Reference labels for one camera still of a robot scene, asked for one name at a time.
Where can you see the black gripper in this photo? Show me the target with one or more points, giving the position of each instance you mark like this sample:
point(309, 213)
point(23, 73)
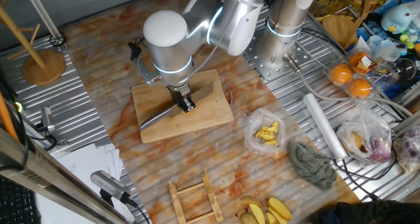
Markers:
point(179, 92)

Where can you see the steel kitchen cleaver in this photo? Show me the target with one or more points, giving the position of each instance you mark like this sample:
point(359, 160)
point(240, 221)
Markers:
point(155, 119)

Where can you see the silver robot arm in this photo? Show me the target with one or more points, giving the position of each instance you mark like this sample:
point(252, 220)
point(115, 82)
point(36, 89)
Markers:
point(164, 30)

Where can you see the wooden cutting board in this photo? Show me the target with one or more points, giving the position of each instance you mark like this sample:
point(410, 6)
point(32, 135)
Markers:
point(210, 115)

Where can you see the orange marble pattern mat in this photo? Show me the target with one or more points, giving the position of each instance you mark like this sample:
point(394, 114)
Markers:
point(197, 158)

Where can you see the clear plastic bag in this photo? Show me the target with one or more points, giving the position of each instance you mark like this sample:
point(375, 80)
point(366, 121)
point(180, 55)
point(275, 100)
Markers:
point(252, 142)

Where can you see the pile of potato slices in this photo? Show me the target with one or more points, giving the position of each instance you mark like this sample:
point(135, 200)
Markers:
point(267, 133)

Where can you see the wooden knife rack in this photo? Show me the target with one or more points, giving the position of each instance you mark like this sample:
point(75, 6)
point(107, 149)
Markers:
point(177, 201)

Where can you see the stack of white papers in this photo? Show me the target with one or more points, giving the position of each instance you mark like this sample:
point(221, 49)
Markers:
point(75, 165)

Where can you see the bananas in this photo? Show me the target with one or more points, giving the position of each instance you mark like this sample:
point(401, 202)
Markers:
point(279, 208)

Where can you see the grey green cloth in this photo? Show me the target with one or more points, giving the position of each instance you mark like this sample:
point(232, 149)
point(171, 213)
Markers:
point(311, 165)

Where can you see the wooden stand with round base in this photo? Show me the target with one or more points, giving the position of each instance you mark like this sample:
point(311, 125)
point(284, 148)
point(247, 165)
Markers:
point(44, 68)

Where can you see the white plastic wrap roll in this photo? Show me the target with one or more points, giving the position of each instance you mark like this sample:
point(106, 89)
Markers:
point(325, 128)

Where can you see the small yellow potato wedge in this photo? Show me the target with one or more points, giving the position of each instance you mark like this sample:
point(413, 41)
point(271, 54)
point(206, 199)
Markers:
point(271, 219)

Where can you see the orange fruit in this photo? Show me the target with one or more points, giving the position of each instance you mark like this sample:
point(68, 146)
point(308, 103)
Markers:
point(340, 74)
point(360, 88)

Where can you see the white stand legs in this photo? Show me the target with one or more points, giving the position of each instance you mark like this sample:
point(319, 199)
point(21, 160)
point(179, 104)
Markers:
point(39, 8)

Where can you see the round wooden plate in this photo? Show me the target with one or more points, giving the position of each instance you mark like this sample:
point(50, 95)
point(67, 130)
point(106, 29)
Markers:
point(339, 28)

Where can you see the potato inside bag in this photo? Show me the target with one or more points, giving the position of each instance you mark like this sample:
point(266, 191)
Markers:
point(355, 140)

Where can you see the orange pole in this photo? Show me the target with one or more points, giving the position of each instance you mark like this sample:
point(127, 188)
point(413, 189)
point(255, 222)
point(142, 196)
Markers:
point(6, 119)

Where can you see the orange with label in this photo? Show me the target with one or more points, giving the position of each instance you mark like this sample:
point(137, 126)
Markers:
point(354, 59)

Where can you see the plastic bag of vegetables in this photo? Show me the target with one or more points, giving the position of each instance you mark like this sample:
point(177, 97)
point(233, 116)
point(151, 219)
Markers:
point(364, 122)

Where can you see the black keyboard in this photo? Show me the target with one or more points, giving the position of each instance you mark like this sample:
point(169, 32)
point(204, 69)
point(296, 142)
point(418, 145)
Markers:
point(16, 204)

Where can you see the clear plastic fruit tray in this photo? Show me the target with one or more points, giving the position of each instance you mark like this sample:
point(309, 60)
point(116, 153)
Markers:
point(375, 77)

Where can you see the purple onion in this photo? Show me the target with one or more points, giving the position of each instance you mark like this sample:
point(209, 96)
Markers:
point(380, 150)

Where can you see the clear measuring cup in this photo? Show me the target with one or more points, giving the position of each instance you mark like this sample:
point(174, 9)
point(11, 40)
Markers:
point(388, 51)

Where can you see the dark fabric garment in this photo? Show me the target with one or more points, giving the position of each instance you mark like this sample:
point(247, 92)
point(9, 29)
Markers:
point(367, 214)

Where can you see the blue cloth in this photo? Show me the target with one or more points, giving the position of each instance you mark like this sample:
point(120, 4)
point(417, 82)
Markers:
point(400, 89)

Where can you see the glass bowl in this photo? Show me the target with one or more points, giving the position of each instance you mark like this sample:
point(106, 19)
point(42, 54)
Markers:
point(405, 69)

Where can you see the blue plush toy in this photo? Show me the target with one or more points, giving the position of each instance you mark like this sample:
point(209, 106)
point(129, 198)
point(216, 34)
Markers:
point(395, 18)

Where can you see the plastic bag with purple vegetables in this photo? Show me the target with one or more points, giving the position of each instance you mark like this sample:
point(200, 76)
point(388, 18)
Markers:
point(410, 145)

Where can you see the silver camera bracket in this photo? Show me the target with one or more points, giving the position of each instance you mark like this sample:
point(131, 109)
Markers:
point(146, 74)

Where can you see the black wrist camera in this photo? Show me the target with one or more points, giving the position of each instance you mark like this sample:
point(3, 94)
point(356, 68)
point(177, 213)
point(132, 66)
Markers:
point(134, 51)

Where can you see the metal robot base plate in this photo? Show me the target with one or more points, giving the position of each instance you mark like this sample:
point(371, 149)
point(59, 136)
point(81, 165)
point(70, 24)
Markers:
point(259, 66)

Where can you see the silver bar camera on mount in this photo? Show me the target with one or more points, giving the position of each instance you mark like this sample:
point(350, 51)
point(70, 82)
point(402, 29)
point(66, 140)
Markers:
point(108, 183)

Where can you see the aluminium frame bar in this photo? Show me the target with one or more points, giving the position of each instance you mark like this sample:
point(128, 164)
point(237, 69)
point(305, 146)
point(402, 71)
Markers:
point(49, 181)

